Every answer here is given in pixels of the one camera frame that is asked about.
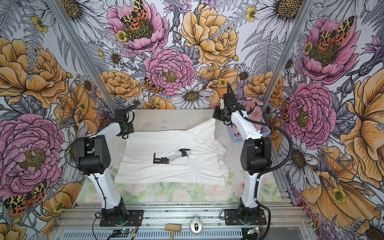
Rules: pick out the wooden mallet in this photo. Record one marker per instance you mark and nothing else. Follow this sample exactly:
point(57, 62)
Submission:
point(173, 228)

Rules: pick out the green circuit board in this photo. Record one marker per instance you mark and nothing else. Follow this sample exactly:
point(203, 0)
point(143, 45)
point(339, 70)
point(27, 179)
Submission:
point(255, 230)
point(123, 233)

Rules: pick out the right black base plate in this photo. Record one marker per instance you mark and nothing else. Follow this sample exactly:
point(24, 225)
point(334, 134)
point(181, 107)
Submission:
point(250, 217)

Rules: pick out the left green circuit board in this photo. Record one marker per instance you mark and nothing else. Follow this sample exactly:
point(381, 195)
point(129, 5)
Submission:
point(123, 233)

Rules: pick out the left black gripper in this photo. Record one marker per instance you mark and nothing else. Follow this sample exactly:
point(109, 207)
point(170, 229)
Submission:
point(130, 130)

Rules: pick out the right green circuit board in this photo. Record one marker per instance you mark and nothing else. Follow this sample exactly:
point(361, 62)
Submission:
point(255, 230)

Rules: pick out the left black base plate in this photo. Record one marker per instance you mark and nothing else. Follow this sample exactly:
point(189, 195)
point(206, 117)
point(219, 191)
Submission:
point(115, 218)

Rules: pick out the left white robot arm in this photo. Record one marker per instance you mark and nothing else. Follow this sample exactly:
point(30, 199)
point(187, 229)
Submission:
point(93, 159)

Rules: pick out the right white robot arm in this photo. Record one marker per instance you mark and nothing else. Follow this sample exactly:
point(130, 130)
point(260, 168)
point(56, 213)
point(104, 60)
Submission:
point(255, 158)

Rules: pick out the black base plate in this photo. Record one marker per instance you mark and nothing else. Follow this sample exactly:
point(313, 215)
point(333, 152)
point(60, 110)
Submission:
point(250, 217)
point(115, 218)

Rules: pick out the blue plastic laundry basket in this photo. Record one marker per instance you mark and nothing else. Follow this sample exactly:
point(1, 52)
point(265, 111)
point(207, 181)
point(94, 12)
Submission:
point(265, 131)

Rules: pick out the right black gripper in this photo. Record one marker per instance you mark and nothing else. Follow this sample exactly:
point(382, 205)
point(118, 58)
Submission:
point(216, 115)

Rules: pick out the white printed t-shirt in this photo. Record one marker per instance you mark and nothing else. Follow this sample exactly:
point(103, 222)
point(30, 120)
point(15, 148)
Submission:
point(174, 156)

